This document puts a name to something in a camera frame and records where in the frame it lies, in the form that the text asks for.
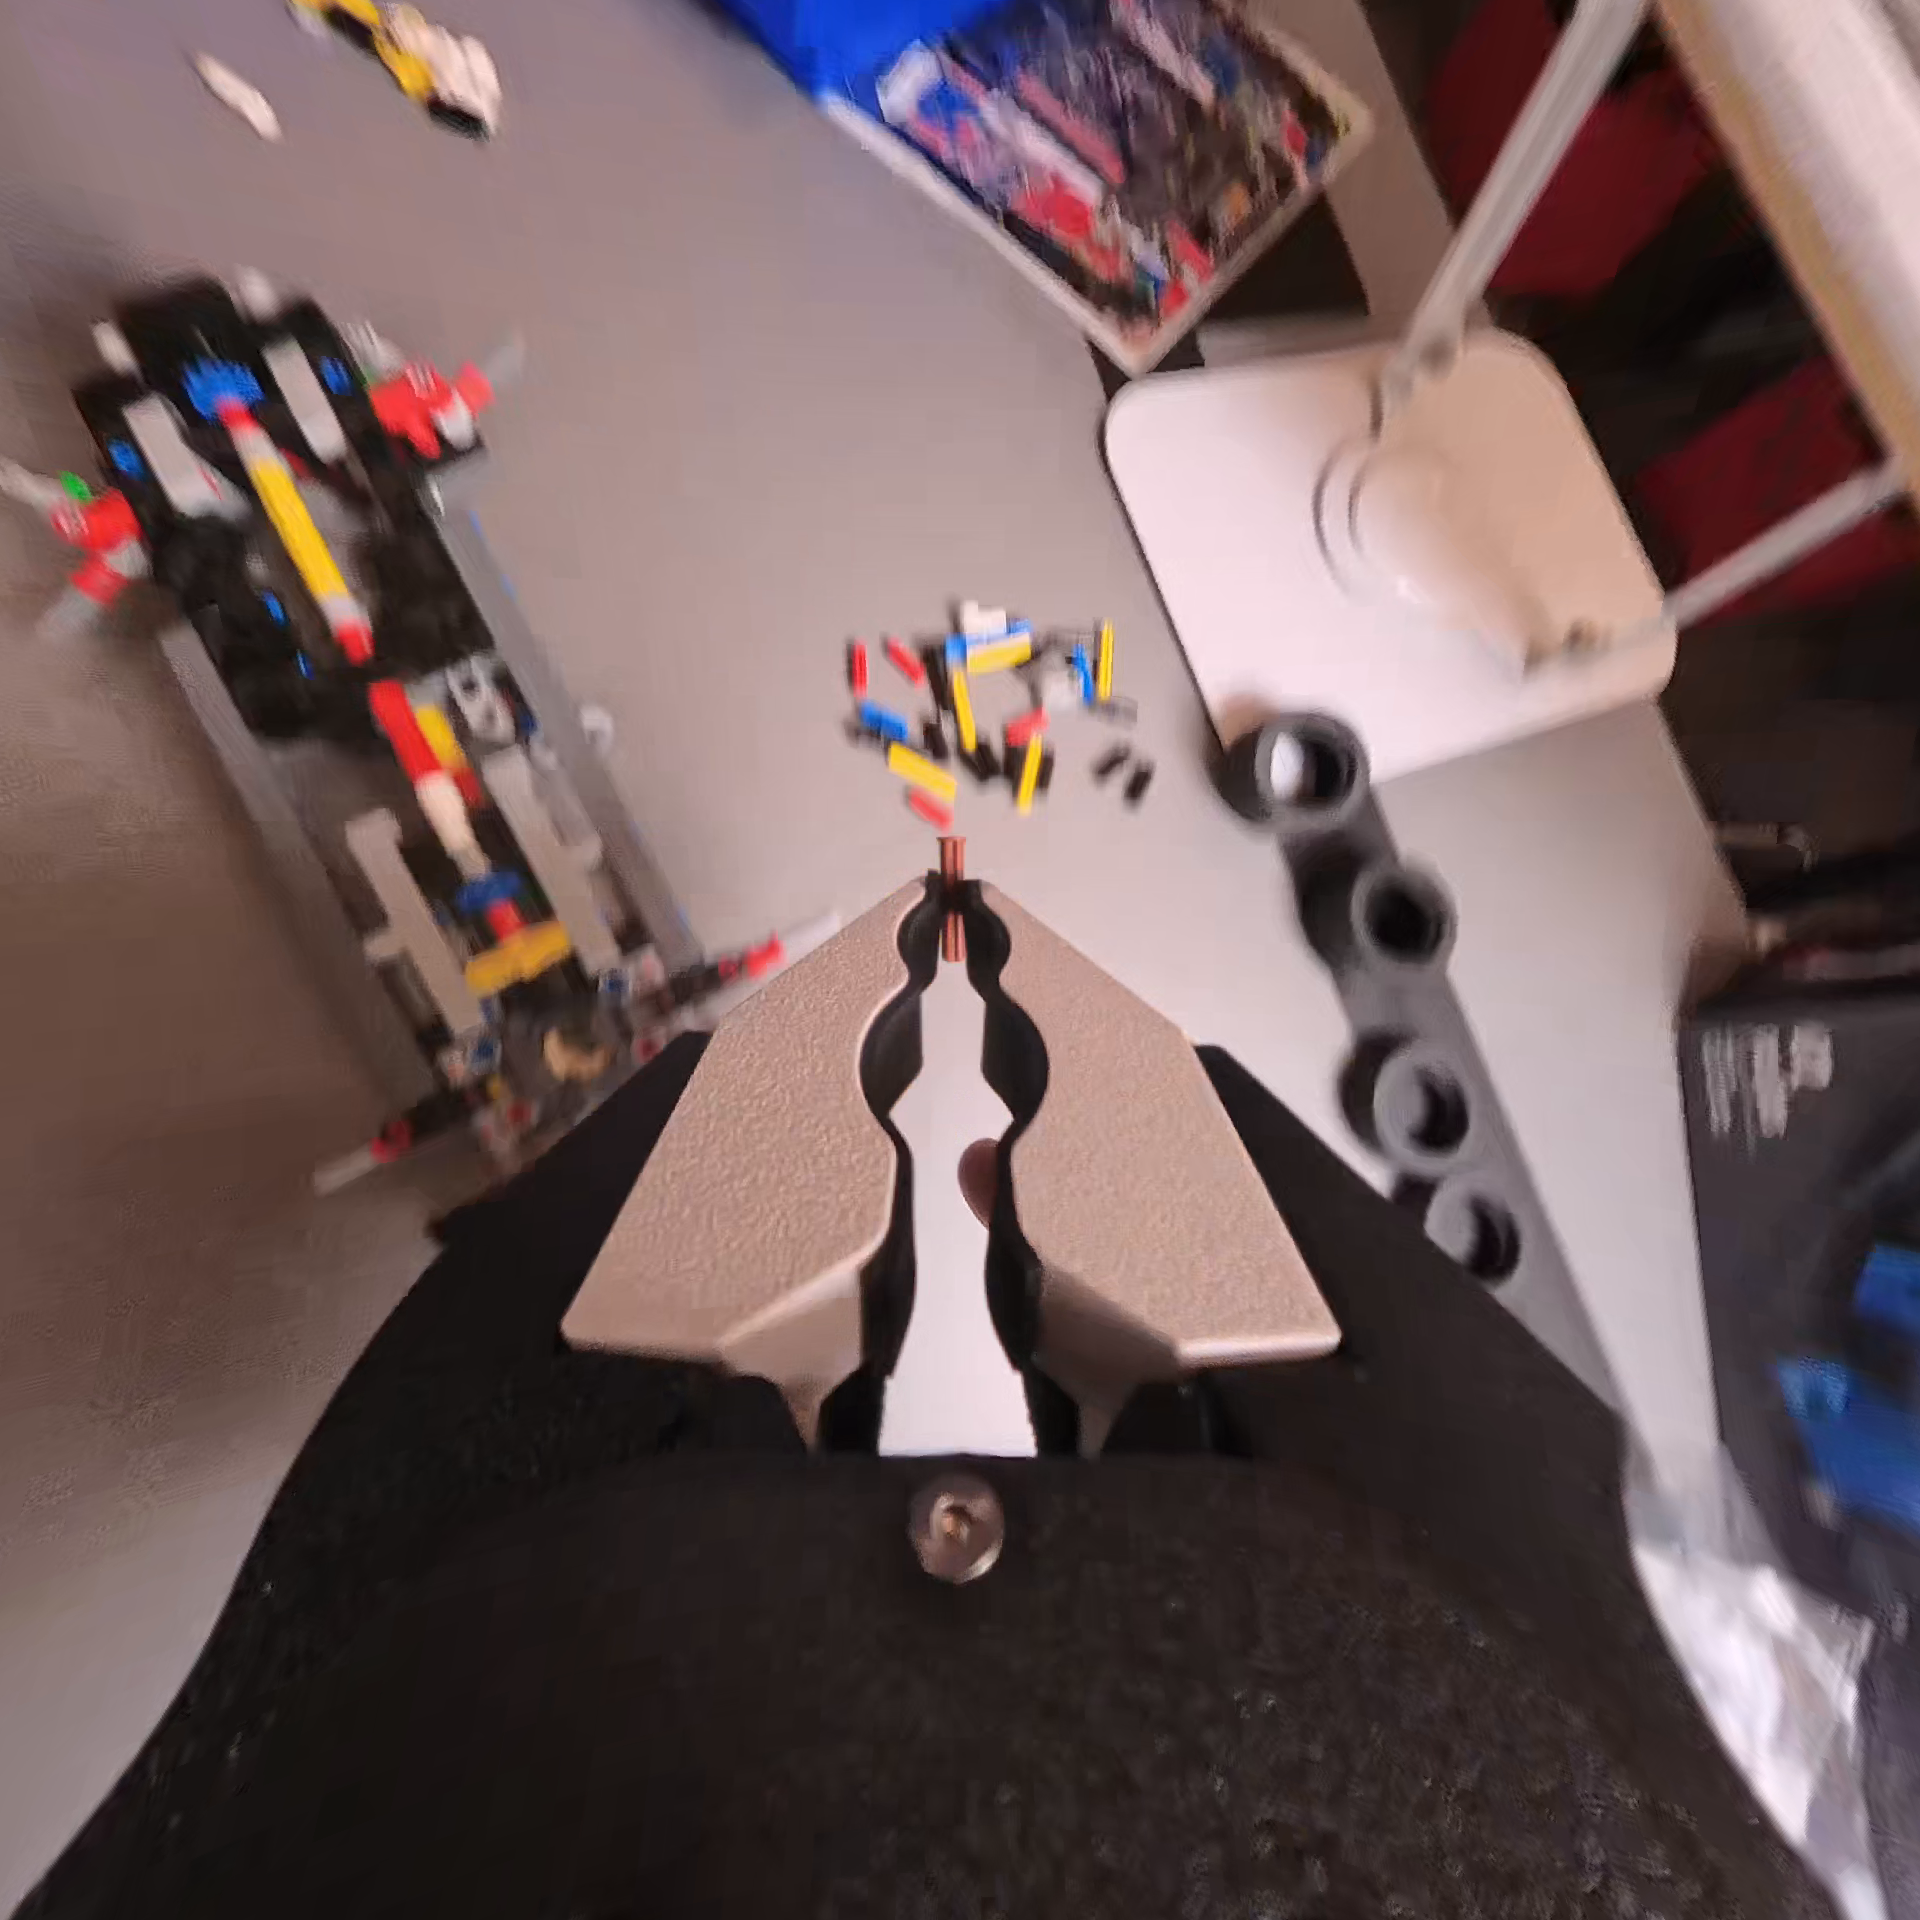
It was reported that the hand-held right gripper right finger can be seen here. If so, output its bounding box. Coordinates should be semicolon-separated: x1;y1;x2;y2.
969;879;1344;1433

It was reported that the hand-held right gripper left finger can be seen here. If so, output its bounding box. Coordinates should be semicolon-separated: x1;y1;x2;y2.
559;877;934;1426

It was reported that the lego car chassis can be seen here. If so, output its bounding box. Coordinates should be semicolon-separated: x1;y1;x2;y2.
0;270;796;1194

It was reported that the black rubber lego tire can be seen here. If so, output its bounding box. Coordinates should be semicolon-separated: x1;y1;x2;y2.
1297;854;1456;962
1339;1035;1472;1157
1222;716;1369;824
1410;1182;1523;1284

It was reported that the pile of loose lego pieces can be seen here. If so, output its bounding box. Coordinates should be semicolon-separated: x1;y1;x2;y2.
844;600;1157;826

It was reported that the lego set box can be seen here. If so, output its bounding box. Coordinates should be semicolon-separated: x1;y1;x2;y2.
1679;989;1920;1622

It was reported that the yellow grey lego connector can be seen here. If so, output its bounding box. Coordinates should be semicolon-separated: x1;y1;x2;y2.
284;0;504;140

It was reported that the white lego bushing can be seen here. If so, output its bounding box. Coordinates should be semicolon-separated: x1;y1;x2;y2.
187;51;286;143

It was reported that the clear empty plastic bag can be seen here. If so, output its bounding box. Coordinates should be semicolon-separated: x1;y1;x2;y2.
1626;1500;1891;1907

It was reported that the colourful sticker sheet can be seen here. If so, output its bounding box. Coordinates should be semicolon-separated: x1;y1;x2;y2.
831;0;1373;377

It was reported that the blue storage bin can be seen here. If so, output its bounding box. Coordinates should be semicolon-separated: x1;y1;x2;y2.
704;0;962;99

